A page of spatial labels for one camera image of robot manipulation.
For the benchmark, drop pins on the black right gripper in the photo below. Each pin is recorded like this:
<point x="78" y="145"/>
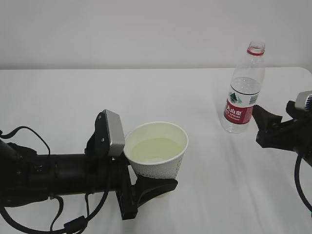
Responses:
<point x="292" y="135"/>

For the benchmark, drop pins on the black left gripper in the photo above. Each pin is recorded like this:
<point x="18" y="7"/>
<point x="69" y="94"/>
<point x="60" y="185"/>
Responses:
<point x="108" y="174"/>

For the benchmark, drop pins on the clear water bottle red label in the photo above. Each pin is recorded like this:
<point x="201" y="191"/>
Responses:
<point x="245" y="86"/>

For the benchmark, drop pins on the white paper cup green logo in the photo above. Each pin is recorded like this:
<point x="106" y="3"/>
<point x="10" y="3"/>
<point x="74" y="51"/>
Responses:
<point x="156" y="149"/>

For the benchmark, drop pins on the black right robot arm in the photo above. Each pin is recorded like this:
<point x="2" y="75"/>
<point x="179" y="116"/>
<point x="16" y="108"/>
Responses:
<point x="306" y="151"/>

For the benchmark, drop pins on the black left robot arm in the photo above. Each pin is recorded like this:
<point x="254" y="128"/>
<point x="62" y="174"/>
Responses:
<point x="26" y="177"/>

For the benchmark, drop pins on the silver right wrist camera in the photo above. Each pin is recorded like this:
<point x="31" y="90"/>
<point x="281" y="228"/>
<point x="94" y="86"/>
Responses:
<point x="303" y="101"/>

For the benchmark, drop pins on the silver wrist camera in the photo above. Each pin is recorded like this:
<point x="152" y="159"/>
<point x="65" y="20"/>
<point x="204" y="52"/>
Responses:
<point x="303" y="101"/>
<point x="108" y="139"/>

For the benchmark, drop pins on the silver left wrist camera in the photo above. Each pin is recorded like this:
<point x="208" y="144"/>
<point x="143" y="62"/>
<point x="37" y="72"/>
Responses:
<point x="108" y="139"/>

